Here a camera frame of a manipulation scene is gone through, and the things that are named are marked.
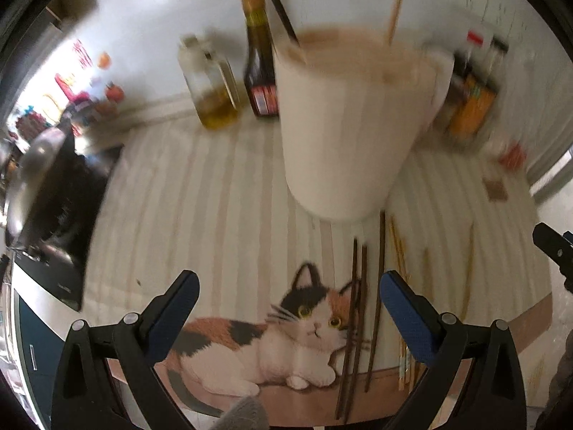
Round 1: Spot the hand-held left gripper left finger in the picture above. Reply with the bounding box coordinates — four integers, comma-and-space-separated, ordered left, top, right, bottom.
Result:
51, 270, 200, 430

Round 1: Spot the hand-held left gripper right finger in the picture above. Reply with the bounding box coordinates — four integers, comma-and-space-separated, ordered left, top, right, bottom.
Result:
380, 270, 526, 430

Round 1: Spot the red cap dark bottle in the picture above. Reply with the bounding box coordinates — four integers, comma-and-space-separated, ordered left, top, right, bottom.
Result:
450, 30, 488, 99

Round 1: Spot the orange label bottle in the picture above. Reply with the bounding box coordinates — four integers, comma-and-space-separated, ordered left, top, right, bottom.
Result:
448, 38, 509, 144

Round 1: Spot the metal wok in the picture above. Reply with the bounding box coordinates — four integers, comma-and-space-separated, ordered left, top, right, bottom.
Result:
4, 126, 77, 247

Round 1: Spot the black glass stove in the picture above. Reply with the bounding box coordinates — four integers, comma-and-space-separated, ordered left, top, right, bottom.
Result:
13, 143, 124, 312

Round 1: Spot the white utensil holder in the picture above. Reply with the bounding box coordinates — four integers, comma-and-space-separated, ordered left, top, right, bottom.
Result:
272, 27, 455, 221

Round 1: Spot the grey fuzzy object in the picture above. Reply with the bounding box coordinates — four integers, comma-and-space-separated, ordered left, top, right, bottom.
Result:
219, 396, 270, 430

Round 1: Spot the red paper-cut wall sticker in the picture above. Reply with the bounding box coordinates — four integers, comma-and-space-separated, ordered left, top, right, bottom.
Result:
72, 38, 92, 68

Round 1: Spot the striped cat print mat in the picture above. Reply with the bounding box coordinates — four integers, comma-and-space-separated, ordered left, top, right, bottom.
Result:
85, 119, 556, 426

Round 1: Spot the glass oil bottle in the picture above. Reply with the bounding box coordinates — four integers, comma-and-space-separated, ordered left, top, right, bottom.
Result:
178, 35, 240, 130

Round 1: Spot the red square wall sticker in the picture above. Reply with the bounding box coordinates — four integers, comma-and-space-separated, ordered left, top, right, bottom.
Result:
54, 72, 90, 104

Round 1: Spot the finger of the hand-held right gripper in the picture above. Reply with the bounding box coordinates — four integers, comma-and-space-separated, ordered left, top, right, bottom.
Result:
533, 223, 573, 294

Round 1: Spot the dark soy sauce bottle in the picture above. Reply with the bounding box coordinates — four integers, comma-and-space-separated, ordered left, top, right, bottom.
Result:
241, 0, 282, 119

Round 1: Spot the white wall socket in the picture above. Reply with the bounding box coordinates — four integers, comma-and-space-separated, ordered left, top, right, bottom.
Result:
461, 0, 515, 28

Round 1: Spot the dark teal cabinet door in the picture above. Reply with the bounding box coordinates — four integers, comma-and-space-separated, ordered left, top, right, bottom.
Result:
13, 289, 68, 417

